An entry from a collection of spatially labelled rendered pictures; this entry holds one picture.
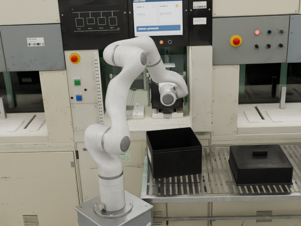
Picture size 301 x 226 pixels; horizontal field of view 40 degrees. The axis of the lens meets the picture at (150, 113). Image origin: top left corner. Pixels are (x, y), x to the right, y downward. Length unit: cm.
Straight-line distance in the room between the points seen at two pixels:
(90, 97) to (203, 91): 70
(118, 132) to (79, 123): 87
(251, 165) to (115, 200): 74
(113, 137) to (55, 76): 89
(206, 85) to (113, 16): 68
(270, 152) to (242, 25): 74
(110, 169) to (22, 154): 105
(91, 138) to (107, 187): 24
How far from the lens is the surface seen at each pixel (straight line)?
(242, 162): 224
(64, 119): 266
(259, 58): 253
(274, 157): 232
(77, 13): 247
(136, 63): 181
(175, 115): 279
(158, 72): 208
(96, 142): 187
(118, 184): 195
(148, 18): 243
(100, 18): 245
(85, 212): 206
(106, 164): 191
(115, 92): 184
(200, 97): 249
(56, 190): 291
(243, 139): 269
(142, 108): 291
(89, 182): 283
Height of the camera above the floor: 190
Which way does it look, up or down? 21 degrees down
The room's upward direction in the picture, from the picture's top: 2 degrees counter-clockwise
